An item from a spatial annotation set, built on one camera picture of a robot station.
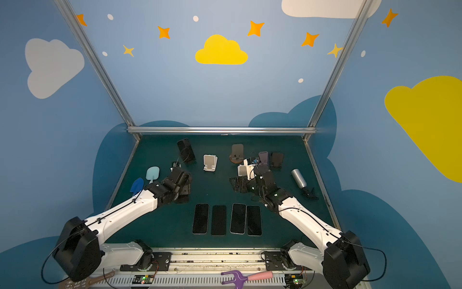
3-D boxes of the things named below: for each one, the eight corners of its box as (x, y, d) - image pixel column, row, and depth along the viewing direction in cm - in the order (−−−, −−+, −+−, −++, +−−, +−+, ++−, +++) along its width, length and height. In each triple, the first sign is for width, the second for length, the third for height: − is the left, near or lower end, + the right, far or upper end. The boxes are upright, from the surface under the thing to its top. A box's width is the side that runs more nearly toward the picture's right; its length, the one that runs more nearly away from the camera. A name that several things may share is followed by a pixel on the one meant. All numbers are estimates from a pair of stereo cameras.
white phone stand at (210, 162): (204, 171, 107) (202, 163, 100) (205, 161, 112) (203, 153, 105) (216, 171, 107) (215, 163, 100) (217, 161, 112) (216, 153, 105)
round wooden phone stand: (229, 163, 112) (229, 149, 102) (229, 158, 115) (229, 144, 104) (242, 163, 113) (243, 149, 102) (242, 158, 115) (243, 144, 104)
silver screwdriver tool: (305, 196, 96) (307, 193, 94) (290, 172, 106) (292, 169, 104) (311, 194, 96) (313, 192, 94) (296, 170, 106) (297, 168, 104)
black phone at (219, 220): (210, 235, 83) (210, 234, 81) (213, 206, 92) (212, 204, 91) (225, 235, 83) (225, 234, 82) (226, 206, 92) (226, 205, 91)
